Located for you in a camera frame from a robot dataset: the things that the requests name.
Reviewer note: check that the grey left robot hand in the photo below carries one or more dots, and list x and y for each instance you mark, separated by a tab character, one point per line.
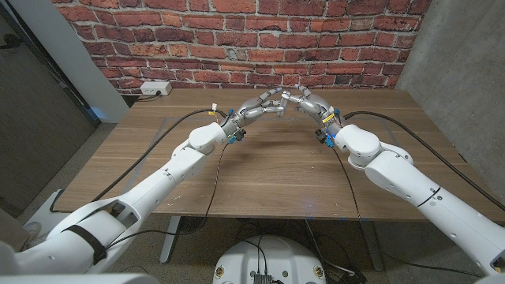
248	112

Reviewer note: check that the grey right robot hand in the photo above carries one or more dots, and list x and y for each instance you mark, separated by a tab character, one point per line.
315	106

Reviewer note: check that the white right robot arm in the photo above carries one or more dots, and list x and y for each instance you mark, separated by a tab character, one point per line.
402	173

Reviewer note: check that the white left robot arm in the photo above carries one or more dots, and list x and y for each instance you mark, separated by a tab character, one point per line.
169	173

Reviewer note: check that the red brick print backdrop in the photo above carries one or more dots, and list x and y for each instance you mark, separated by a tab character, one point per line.
244	39

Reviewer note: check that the white power strip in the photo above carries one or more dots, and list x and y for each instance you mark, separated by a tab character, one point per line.
155	88

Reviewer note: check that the black round floor disc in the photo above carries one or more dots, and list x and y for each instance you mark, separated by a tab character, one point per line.
193	223

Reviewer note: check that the white robot torso base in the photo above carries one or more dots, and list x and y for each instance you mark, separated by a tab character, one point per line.
272	256

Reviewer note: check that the grey table leg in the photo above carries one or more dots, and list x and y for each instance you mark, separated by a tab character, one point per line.
371	244
170	236

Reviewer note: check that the black power adapter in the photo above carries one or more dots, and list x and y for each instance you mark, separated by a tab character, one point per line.
351	278

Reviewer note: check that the dark door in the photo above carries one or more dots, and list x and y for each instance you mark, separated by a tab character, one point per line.
39	118

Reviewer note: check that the white floor platform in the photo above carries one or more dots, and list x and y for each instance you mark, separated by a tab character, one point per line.
45	211

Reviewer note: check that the white shoe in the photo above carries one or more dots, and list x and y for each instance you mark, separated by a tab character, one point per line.
33	232

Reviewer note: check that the person in brown trousers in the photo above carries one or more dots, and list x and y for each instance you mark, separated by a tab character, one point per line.
10	232

